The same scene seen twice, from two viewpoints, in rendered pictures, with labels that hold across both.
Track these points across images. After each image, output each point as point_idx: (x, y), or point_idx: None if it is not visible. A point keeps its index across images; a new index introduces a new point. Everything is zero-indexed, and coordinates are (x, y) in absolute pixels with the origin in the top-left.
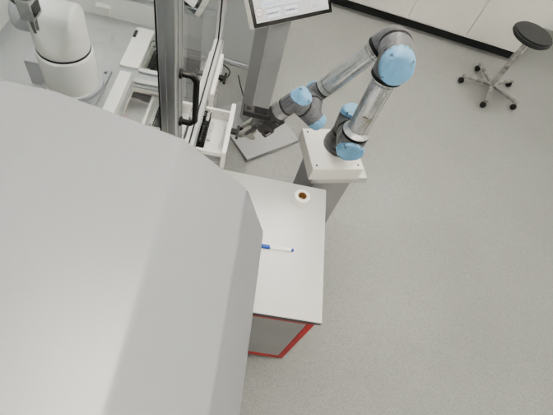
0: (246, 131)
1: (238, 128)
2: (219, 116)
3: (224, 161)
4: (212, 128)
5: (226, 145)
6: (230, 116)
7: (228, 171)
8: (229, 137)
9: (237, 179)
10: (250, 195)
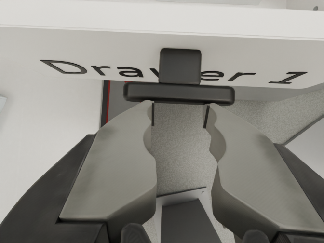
0: (89, 153)
1: (201, 92)
2: (301, 9)
3: (12, 59)
4: (224, 1)
5: (3, 20)
6: (291, 18)
7: (95, 105)
8: (106, 42)
9: (68, 136)
10: (16, 182)
